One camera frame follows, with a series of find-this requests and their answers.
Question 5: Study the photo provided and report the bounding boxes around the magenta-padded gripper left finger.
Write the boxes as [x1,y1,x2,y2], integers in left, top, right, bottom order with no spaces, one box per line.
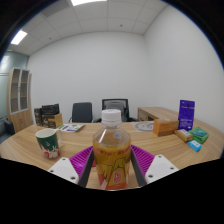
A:
[47,145,97,188]

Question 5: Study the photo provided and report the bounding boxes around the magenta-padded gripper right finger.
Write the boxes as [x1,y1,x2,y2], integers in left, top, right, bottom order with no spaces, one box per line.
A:
[129,144,180,187]

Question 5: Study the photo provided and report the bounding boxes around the orange-labelled drink bottle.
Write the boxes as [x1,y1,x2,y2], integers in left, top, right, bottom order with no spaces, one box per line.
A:
[92,108,132,191]

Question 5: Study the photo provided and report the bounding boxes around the green and white mug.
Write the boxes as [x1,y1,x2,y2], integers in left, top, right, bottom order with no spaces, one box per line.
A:
[35,127,64,160]

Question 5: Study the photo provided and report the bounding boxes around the small tan box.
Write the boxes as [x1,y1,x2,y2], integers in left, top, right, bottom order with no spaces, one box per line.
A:
[174,128,195,143]

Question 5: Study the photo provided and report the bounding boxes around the orange-brown cardboard box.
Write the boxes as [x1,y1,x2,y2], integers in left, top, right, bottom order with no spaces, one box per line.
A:
[152,118,180,137]

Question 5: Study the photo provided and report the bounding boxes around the small light blue box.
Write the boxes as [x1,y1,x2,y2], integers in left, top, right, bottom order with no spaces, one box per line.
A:
[187,139,203,153]

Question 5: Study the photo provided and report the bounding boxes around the round-printed white paper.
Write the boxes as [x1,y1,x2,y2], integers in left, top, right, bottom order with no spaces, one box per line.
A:
[134,121,156,133]

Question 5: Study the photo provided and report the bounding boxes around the brown kraft box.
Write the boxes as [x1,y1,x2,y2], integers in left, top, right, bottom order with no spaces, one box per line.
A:
[41,112,64,130]

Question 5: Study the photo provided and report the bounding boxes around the green box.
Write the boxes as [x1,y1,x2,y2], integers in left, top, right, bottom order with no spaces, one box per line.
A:
[188,126,210,145]

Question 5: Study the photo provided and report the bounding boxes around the wooden side desk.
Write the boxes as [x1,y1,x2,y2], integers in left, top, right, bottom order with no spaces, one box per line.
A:
[137,106,198,123]

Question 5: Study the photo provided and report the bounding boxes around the purple upright box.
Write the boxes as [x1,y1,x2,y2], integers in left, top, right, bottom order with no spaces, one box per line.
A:
[177,99,196,132]

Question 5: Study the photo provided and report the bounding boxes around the black office chair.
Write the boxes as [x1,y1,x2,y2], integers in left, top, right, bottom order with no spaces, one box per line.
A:
[68,101,94,124]

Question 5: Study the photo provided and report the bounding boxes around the dark brown upright box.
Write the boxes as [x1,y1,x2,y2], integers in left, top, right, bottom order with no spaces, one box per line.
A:
[33,107,44,127]

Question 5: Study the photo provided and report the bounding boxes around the black box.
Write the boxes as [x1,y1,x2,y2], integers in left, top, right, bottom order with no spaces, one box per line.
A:
[41,103,61,118]

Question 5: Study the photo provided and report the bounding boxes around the wooden shelf cabinet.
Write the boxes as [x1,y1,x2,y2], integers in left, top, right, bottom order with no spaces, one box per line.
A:
[6,67,34,134]

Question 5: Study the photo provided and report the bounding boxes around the black leather sofa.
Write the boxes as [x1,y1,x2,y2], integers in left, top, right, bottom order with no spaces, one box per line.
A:
[0,119,16,145]

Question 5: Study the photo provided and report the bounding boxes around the grey mesh office chair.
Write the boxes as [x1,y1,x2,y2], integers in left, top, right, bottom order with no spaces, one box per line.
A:
[93,98,138,124]

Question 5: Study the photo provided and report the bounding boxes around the small ceiling light panel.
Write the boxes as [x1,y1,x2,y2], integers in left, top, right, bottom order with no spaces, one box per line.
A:
[10,29,28,46]

